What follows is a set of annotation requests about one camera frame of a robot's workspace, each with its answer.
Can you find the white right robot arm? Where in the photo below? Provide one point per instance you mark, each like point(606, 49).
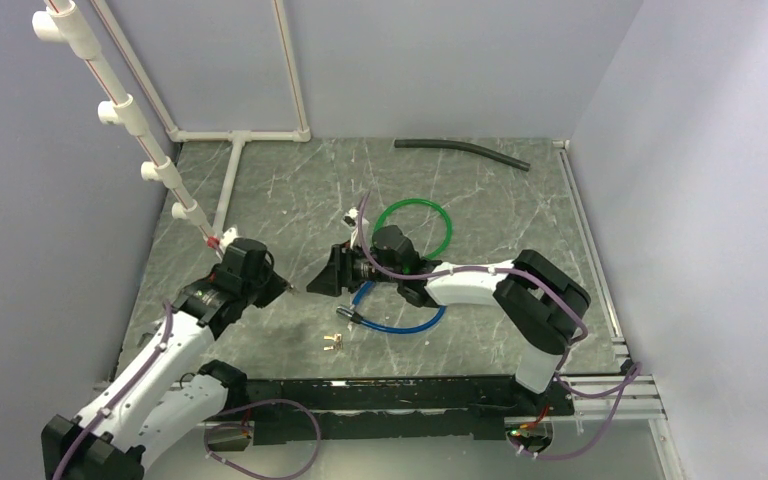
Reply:
point(544, 303)

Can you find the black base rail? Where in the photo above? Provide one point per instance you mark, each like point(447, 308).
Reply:
point(482, 407)

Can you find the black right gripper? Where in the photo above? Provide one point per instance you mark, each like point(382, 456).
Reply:
point(338, 273)

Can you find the white PVC pipe frame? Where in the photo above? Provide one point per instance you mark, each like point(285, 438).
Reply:
point(63, 22)

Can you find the aluminium extrusion frame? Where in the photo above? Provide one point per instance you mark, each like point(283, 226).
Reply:
point(292, 198)

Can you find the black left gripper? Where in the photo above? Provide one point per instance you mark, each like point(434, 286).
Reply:
point(277, 285)

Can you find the green cable lock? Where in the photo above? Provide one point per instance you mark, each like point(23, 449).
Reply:
point(381, 220)

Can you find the blue cable lock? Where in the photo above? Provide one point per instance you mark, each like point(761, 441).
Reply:
point(351, 313)

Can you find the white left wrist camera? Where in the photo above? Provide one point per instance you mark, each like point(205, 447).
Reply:
point(220, 243)

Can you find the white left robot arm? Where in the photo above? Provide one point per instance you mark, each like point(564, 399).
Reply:
point(139, 415)

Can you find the black foam tube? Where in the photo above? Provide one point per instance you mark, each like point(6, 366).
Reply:
point(442, 144)

